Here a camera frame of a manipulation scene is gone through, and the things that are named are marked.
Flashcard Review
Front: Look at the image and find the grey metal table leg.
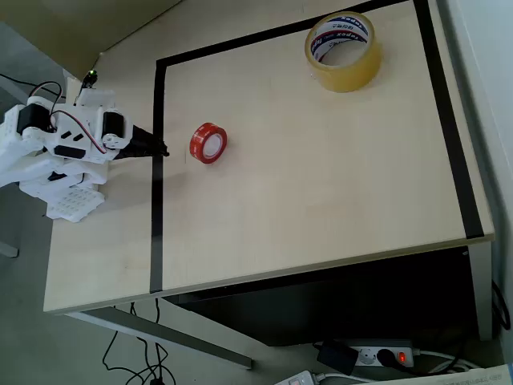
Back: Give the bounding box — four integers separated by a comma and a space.
466, 241, 494, 342

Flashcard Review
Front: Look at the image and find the thin black floor cable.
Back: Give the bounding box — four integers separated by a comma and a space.
101, 301, 177, 385

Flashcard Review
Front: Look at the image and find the black power adapter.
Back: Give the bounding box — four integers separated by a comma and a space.
317, 339, 359, 376

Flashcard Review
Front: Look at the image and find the red tape roll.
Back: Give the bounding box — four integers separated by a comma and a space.
188, 122, 228, 164

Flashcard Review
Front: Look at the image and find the black round plug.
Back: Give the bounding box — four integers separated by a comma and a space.
375, 347, 398, 368

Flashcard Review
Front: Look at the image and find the small green LED camera module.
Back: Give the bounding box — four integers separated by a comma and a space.
81, 69, 99, 91

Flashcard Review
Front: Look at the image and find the white power cord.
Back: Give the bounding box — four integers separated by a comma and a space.
411, 347, 479, 377

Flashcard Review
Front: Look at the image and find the grey metal table beam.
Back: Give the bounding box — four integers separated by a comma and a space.
66, 303, 255, 371

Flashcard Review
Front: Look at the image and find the printed paper sheet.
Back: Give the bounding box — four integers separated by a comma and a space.
374, 363, 513, 385

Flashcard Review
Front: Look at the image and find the white power strip red switch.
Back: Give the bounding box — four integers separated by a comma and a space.
347, 339, 416, 369

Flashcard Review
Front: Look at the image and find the yellow packing tape roll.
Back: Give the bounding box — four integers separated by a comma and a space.
304, 11, 383, 94

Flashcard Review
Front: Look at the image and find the red servo wire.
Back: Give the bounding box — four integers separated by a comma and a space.
28, 81, 108, 156

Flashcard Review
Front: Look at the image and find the looped black cable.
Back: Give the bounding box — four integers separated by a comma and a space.
490, 279, 512, 332

